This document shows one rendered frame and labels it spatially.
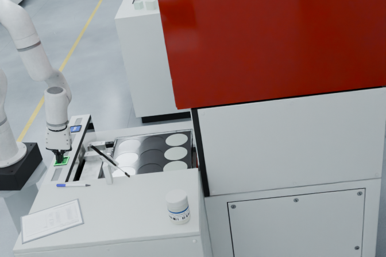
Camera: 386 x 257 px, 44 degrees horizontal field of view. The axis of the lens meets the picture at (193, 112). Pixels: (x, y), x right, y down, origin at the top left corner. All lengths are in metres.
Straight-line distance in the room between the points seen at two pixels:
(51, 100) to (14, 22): 0.32
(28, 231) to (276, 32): 1.07
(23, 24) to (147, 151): 0.75
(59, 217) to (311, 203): 0.98
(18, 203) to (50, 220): 0.65
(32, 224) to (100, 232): 0.26
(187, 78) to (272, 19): 0.35
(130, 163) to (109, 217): 0.41
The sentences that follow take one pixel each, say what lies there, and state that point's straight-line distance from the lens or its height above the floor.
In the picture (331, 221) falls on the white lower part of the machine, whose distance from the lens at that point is 2.09.
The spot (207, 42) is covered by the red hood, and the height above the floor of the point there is 1.46.
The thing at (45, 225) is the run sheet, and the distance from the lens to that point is 1.76.
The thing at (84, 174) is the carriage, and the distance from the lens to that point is 2.10.
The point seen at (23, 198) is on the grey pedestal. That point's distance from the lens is 2.39.
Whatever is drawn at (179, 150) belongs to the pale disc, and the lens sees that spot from 2.07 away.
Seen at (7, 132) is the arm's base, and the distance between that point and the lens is 2.24.
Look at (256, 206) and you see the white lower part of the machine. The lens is 1.97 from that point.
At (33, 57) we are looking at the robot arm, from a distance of 1.83.
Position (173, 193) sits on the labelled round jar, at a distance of 1.58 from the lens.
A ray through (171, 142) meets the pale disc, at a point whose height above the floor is 0.90.
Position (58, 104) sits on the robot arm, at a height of 1.25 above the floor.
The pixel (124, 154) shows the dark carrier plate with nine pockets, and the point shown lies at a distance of 2.12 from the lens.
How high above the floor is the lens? 2.03
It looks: 29 degrees down
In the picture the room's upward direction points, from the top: 9 degrees counter-clockwise
